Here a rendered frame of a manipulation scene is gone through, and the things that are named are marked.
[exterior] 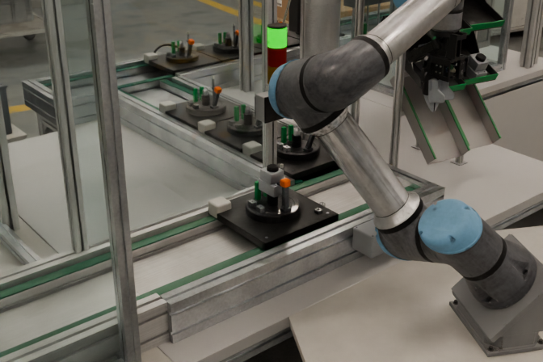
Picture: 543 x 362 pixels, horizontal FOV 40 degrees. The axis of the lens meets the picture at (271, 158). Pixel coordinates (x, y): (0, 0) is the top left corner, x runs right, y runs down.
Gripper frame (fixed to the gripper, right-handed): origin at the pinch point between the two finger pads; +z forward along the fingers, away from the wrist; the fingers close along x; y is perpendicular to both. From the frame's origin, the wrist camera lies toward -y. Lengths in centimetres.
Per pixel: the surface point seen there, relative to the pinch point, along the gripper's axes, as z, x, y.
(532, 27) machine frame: 18, 159, -72
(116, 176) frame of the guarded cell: -7, -88, 1
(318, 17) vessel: 2, 49, -96
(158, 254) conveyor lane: 32, -65, -28
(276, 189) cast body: 18.6, -36.4, -16.8
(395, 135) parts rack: 18.7, 14.0, -23.2
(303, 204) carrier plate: 26.2, -26.8, -17.5
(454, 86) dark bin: 2.4, 23.3, -11.0
